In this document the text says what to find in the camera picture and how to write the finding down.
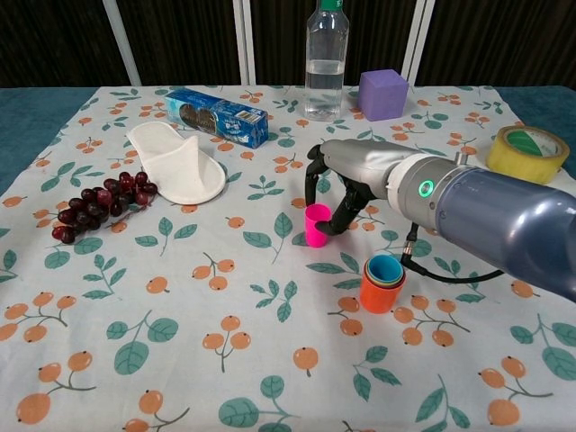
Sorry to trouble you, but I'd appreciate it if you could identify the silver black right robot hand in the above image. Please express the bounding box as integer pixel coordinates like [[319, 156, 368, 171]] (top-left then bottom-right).
[[304, 138, 420, 238]]

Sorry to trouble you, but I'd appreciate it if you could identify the small pink plastic cup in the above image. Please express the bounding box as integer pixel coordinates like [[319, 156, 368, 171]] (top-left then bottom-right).
[[304, 202, 333, 248]]

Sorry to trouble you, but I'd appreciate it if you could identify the yellow plastic cup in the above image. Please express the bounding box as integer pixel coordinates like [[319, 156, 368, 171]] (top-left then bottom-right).
[[364, 256, 407, 287]]

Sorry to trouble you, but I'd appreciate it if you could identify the light blue plastic cup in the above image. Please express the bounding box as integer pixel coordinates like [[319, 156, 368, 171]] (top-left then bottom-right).
[[371, 254, 406, 283]]

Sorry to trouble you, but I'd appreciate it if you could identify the dark purple plastic cup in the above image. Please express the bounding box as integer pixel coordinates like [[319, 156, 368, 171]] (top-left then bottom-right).
[[362, 258, 408, 290]]

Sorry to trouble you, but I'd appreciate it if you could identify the purple foam cube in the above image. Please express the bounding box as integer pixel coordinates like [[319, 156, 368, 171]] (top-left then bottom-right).
[[358, 69, 410, 122]]

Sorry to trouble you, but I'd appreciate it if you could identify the clear plastic water bottle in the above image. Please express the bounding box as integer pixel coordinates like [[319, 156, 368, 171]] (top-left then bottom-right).
[[304, 0, 351, 122]]

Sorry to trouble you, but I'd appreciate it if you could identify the yellow packing tape roll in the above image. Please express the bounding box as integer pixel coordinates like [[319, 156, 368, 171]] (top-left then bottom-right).
[[486, 125, 571, 185]]

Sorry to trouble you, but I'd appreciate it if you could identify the blue cookie box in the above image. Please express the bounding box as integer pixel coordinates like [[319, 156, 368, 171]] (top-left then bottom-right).
[[162, 87, 270, 149]]

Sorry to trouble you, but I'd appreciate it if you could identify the white disposable slipper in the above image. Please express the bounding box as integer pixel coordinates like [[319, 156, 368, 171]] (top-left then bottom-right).
[[125, 121, 227, 206]]

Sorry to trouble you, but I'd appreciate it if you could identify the floral fruit print tablecloth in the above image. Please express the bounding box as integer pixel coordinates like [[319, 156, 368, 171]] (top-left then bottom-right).
[[0, 85, 576, 432]]

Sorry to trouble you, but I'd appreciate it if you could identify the dark red grape bunch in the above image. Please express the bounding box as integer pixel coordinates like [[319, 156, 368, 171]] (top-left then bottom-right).
[[51, 171, 159, 246]]

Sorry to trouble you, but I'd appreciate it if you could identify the white partition frame post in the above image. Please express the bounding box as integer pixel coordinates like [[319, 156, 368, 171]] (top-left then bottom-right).
[[232, 0, 258, 86], [399, 0, 437, 86], [102, 0, 143, 86]]

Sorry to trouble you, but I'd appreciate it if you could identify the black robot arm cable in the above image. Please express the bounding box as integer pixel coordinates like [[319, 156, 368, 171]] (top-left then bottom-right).
[[401, 223, 508, 284]]

